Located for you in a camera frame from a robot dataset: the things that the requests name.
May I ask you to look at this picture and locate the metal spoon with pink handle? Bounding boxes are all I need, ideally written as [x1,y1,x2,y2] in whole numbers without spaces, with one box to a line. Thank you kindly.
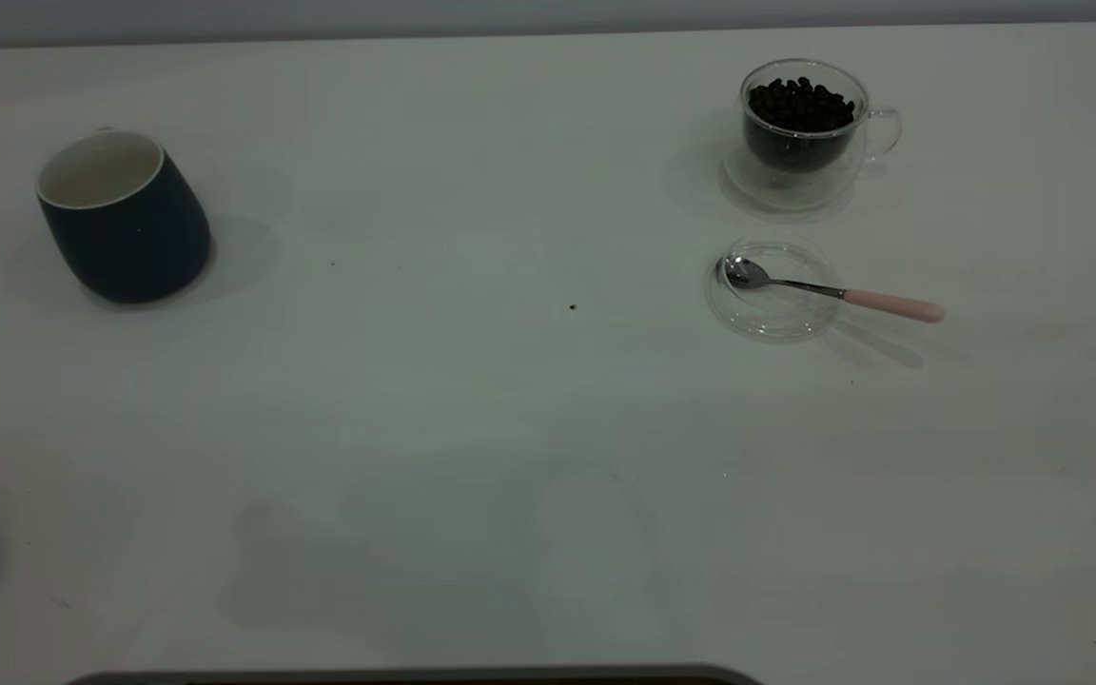
[723,255,946,324]

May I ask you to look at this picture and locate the dark grey ceramic cup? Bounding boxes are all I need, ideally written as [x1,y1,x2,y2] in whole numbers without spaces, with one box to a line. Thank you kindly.
[34,127,213,305]

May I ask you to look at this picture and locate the dark coffee beans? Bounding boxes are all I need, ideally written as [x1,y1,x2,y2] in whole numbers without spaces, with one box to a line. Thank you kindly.
[744,76,861,174]

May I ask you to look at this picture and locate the clear glass bowl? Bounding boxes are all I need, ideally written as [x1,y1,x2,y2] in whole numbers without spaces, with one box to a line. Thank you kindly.
[705,238,844,342]

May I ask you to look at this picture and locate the clear double-wall glass cup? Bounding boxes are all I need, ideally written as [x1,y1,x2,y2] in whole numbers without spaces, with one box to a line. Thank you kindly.
[724,59,903,212]

